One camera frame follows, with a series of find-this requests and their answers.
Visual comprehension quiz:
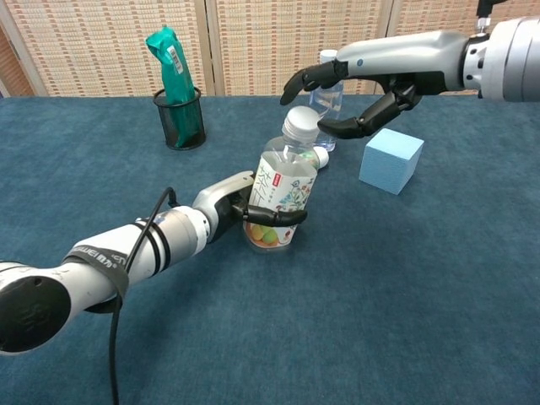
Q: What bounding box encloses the clear water bottle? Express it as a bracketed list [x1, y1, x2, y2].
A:
[309, 49, 345, 152]

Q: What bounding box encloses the blue carpet table cloth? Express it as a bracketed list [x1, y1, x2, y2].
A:
[0, 94, 540, 405]

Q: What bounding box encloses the light blue foam cube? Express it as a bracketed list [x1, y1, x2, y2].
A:
[358, 128, 425, 196]

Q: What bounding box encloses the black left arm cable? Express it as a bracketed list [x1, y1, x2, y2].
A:
[108, 186, 176, 405]

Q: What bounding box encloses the green plastic packet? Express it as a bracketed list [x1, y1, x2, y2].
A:
[145, 24, 199, 147]

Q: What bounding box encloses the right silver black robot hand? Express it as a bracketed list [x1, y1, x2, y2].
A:
[279, 29, 470, 140]

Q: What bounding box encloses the bamboo folding screen panel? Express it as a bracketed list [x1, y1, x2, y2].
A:
[206, 0, 393, 97]
[0, 0, 212, 98]
[383, 0, 540, 96]

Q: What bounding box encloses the black printed velcro strap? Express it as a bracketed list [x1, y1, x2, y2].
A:
[62, 246, 130, 299]

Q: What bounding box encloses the brown woven screen panel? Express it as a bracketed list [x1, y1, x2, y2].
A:
[0, 24, 37, 99]

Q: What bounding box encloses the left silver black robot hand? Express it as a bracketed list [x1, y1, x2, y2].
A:
[192, 170, 309, 245]

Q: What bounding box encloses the labelled tea drink bottle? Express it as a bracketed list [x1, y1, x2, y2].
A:
[242, 105, 321, 256]

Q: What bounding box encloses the black mesh pen cup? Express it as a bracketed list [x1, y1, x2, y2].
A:
[152, 86, 207, 151]

